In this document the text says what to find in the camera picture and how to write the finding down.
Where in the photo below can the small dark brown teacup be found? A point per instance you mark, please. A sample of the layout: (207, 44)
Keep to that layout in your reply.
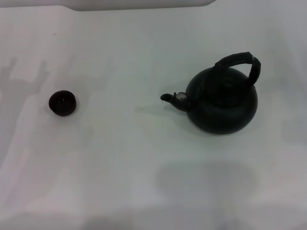
(62, 103)

